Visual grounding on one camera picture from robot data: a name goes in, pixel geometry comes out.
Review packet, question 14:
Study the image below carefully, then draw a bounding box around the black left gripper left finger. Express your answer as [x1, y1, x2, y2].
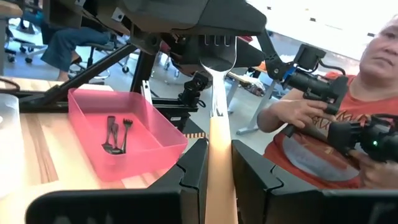
[147, 138, 210, 224]

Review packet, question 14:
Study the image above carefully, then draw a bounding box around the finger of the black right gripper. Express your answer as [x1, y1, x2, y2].
[123, 0, 268, 36]
[161, 34, 266, 77]

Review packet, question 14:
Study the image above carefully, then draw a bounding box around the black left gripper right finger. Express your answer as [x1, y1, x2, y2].
[231, 139, 325, 224]

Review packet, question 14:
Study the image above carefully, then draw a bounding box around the silver spoon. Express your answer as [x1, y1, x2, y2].
[198, 34, 239, 224]

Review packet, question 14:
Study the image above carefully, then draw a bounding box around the black office chair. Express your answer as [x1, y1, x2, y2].
[70, 40, 131, 80]
[4, 18, 47, 65]

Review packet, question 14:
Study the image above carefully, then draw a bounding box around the silver aluminium extrusion bar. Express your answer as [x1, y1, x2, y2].
[141, 80, 154, 105]

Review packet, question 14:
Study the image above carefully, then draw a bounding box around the person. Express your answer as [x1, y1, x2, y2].
[256, 14, 398, 190]
[40, 26, 112, 82]

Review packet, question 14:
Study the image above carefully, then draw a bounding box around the red plastic bin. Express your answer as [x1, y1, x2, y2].
[67, 88, 189, 183]

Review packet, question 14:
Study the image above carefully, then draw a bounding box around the person's hand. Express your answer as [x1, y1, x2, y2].
[270, 98, 338, 130]
[349, 149, 398, 190]

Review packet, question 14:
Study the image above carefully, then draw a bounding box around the white-legged background desk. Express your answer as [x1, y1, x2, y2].
[226, 63, 280, 136]

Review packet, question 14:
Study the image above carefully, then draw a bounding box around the clear plastic bin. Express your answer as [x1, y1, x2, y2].
[0, 93, 25, 198]

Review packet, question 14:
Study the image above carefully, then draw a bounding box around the black camera on clamp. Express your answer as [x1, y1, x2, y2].
[177, 72, 210, 109]

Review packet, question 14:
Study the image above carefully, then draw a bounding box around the black metal table frame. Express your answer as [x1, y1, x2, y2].
[17, 43, 208, 133]

